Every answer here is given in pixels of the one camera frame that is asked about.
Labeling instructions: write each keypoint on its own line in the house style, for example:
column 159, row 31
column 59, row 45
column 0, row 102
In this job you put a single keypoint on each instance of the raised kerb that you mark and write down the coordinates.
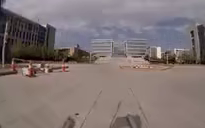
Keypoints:
column 1, row 72

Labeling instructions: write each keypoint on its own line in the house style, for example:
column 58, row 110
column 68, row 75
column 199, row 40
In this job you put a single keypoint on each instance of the raised traffic island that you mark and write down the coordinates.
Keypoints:
column 160, row 67

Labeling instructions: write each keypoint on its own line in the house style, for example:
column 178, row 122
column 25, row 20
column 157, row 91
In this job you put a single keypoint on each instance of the low tan building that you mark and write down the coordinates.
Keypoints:
column 68, row 51

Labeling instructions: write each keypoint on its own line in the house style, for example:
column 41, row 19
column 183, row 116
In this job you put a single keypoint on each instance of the robot's own part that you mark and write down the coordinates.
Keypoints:
column 134, row 120
column 69, row 122

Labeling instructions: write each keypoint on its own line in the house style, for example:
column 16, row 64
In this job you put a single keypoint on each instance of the row of bushes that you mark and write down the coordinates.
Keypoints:
column 30, row 53

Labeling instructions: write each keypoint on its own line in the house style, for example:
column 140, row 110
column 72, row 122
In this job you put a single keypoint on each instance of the wide pale building with stairs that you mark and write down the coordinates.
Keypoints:
column 103, row 47

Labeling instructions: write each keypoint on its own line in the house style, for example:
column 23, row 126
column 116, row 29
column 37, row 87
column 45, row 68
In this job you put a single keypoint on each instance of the grey tall building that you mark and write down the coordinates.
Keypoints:
column 203, row 40

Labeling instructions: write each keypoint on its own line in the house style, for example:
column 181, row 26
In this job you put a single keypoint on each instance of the red and white barrier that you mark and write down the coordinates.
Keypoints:
column 141, row 66

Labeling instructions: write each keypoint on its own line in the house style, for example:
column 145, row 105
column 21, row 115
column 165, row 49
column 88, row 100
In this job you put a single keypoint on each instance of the pale pole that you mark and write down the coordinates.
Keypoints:
column 4, row 43

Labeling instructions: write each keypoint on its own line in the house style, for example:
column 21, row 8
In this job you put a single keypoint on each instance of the long dark office building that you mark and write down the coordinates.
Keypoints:
column 23, row 33

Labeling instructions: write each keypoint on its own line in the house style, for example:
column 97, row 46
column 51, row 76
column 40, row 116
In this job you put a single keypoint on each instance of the red and white barriers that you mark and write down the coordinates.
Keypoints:
column 31, row 70

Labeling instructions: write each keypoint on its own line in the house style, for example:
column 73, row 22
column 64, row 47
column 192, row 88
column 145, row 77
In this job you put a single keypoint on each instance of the grey paved plaza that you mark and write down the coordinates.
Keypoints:
column 100, row 83

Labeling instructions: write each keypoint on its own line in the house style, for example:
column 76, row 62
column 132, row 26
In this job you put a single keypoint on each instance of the small white building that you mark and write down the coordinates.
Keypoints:
column 155, row 52

